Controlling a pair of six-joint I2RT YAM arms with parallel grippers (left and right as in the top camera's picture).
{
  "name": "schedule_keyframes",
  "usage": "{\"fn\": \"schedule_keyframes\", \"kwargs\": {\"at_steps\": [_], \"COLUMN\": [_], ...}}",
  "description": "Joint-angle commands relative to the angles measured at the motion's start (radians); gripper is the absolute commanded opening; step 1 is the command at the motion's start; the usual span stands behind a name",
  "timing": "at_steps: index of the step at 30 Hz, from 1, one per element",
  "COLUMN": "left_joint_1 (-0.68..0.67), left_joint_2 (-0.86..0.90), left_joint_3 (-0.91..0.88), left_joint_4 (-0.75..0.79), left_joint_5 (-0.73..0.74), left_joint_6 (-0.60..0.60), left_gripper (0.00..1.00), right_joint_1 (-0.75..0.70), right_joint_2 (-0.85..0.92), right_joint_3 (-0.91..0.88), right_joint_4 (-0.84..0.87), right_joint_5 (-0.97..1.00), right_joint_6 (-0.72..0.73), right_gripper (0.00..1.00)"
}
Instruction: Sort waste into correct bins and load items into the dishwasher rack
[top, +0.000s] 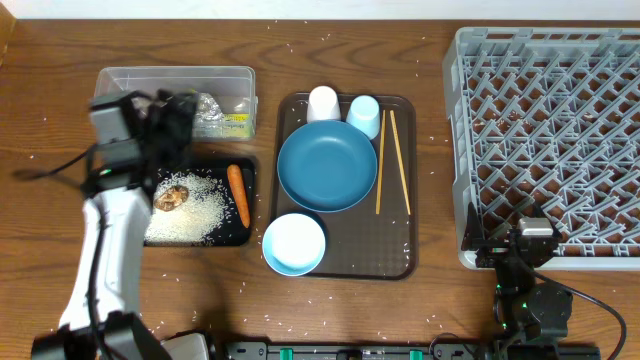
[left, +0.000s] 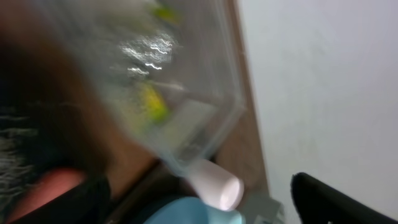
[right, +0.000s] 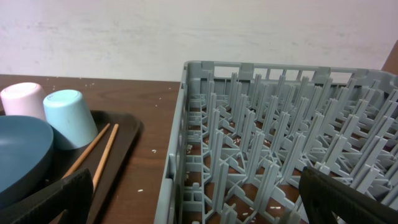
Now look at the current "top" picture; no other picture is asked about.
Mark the wooden chopstick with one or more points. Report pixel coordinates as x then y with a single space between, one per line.
400 161
381 164

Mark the pile of white rice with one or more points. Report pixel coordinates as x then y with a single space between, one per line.
206 210

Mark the wooden chopstick left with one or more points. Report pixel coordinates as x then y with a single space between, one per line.
381 164

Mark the brown food lump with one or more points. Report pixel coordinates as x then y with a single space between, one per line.
172 198

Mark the dark blue plate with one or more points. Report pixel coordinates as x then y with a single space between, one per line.
327 166

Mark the black plastic tray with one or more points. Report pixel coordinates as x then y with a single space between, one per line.
232 233

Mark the orange carrot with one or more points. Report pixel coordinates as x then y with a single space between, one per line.
236 182

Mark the dark brown serving tray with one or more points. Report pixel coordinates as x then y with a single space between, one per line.
359 243

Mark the clear plastic bin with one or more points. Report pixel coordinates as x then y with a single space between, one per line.
233 87

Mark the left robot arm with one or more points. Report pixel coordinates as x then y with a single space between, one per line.
102 319

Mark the foil wrapper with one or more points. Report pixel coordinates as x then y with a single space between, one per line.
208 118

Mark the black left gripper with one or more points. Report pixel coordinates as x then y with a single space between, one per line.
182 124

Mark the light blue plastic cup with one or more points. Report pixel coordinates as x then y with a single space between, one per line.
364 114

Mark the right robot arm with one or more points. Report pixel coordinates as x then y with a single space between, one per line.
533 316

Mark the light blue bowl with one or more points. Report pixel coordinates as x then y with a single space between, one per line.
294 244

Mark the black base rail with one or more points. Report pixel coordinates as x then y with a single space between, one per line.
439 351

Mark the pink plastic cup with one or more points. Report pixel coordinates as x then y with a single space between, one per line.
323 105

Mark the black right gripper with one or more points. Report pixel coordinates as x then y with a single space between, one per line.
494 249

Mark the yellow green snack packet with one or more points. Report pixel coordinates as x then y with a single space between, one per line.
238 126

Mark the grey dishwasher rack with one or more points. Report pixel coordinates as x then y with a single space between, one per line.
550 116

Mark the wooden chopstick right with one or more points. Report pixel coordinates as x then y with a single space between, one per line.
400 161

